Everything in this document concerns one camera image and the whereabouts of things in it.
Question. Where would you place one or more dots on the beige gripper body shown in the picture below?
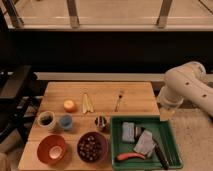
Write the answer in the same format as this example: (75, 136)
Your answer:
(166, 114)

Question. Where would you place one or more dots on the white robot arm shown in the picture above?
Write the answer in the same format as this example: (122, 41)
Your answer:
(185, 82)

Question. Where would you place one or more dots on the small striped cup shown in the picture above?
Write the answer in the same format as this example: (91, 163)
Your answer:
(101, 123)

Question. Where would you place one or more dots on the blue plastic cup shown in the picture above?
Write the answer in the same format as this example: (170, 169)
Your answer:
(65, 122)

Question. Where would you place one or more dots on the white ceramic cup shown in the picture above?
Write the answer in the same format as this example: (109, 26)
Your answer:
(47, 120)

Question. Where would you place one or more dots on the grey cloth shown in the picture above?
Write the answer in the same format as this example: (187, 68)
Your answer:
(145, 144)

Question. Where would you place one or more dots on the green plastic tray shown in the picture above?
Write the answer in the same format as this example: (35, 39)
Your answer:
(162, 133)

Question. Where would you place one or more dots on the blue sponge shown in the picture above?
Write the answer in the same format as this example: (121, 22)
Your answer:
(128, 132)

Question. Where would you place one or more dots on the black fork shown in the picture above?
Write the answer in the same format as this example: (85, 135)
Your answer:
(118, 102)

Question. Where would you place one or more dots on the orange carrot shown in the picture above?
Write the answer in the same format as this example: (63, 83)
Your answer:
(125, 156)

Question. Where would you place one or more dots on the dark purple bowl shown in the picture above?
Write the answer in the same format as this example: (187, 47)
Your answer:
(92, 147)

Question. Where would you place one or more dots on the orange fruit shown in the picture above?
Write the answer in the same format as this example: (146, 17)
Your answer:
(69, 106)

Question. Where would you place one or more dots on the orange bowl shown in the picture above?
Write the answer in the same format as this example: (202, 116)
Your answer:
(51, 149)

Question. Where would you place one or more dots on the black chair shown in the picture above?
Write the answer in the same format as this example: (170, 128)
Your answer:
(20, 89)

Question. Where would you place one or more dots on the black handled knife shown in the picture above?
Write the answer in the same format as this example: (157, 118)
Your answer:
(160, 156)

